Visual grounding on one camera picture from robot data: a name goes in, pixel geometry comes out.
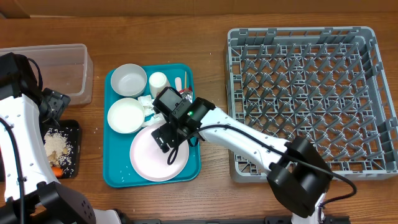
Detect grey bowl with rice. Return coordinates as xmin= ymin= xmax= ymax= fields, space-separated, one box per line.
xmin=111 ymin=63 xmax=147 ymax=98

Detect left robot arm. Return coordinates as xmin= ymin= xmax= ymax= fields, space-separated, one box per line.
xmin=1 ymin=53 xmax=130 ymax=223

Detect white napkin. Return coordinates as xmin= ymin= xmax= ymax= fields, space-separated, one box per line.
xmin=137 ymin=95 xmax=155 ymax=116
xmin=142 ymin=113 xmax=165 ymax=128

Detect aluminium foil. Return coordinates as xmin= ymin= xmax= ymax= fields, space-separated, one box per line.
xmin=180 ymin=88 xmax=193 ymax=102

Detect food waste pile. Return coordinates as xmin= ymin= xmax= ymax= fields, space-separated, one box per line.
xmin=44 ymin=128 xmax=72 ymax=167

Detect clear plastic bin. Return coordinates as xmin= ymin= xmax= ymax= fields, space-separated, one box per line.
xmin=1 ymin=44 xmax=94 ymax=105

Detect orange carrot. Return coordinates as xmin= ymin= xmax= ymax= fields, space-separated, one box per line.
xmin=52 ymin=167 xmax=63 ymax=178

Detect white plastic fork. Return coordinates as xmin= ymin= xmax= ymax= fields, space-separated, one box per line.
xmin=175 ymin=77 xmax=182 ymax=91

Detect grey dishwasher rack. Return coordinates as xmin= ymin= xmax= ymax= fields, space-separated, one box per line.
xmin=226 ymin=26 xmax=397 ymax=180

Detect white bowl with peanuts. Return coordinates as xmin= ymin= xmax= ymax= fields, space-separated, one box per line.
xmin=107 ymin=98 xmax=145 ymax=134

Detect white paper cup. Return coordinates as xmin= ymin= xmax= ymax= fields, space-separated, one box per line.
xmin=149 ymin=72 xmax=170 ymax=98

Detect white round plate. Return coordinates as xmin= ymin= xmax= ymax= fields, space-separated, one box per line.
xmin=130 ymin=123 xmax=189 ymax=182

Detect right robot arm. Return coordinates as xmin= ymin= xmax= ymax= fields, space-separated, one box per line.
xmin=152 ymin=87 xmax=333 ymax=223

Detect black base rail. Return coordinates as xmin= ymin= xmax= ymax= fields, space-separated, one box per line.
xmin=124 ymin=216 xmax=352 ymax=224

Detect wooden chopstick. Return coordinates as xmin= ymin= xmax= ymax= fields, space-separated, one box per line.
xmin=184 ymin=71 xmax=188 ymax=89

